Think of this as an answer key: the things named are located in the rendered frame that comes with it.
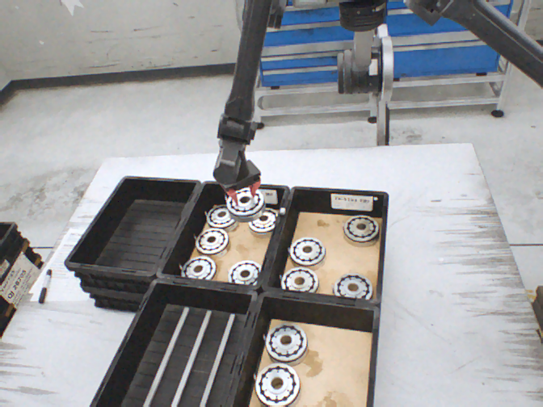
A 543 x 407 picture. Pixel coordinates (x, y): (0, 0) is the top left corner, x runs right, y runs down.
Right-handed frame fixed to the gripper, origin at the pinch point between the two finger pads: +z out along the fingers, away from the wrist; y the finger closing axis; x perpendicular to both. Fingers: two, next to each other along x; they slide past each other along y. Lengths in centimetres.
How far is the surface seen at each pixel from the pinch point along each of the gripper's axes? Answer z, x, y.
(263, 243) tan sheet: 22.2, 0.9, 2.9
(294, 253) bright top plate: 19.2, -10.0, 7.6
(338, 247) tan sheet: 22.2, -13.8, 20.5
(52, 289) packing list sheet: 35, 36, -63
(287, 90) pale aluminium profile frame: 80, 157, 99
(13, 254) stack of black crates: 56, 89, -82
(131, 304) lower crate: 30, 10, -41
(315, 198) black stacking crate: 16.0, 2.3, 23.4
